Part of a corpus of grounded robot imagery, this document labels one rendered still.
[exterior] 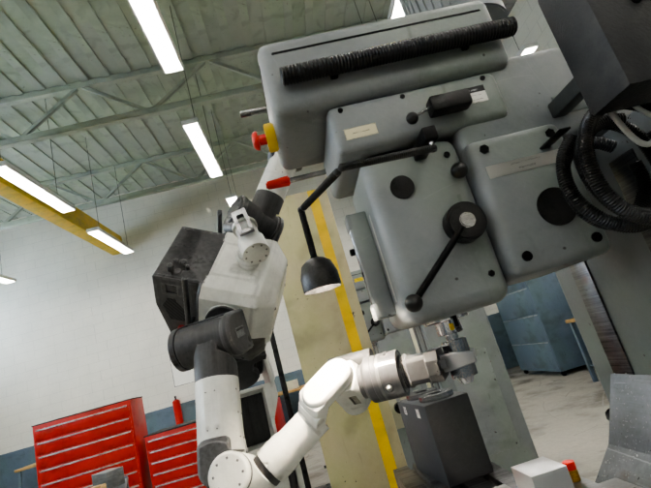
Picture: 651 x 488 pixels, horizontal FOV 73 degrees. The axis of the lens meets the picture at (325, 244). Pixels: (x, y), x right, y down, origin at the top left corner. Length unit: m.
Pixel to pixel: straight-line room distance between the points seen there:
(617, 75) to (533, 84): 0.30
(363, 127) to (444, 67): 0.20
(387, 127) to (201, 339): 0.57
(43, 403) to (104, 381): 1.27
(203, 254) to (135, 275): 9.63
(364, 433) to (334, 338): 0.53
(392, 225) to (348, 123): 0.20
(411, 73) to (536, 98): 0.25
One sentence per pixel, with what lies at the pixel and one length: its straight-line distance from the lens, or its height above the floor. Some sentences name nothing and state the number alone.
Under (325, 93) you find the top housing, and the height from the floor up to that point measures 1.75.
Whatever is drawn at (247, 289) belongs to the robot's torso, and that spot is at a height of 1.50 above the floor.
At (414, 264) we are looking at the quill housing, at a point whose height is 1.41.
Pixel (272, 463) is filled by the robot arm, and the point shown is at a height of 1.15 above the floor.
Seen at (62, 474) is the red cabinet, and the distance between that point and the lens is 6.11.
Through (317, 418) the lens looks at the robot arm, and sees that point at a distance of 0.88.
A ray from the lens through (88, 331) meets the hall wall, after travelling 10.98.
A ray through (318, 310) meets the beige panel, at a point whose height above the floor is 1.57.
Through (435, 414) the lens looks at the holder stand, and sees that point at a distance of 1.17.
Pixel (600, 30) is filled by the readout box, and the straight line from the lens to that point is 0.72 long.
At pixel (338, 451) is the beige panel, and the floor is 0.81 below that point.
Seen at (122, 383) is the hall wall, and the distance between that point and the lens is 10.62.
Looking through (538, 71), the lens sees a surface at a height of 1.71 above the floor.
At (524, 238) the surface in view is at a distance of 0.82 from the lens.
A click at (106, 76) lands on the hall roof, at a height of 6.18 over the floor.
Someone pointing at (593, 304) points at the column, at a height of 1.25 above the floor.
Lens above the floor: 1.30
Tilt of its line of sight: 14 degrees up
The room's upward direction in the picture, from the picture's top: 16 degrees counter-clockwise
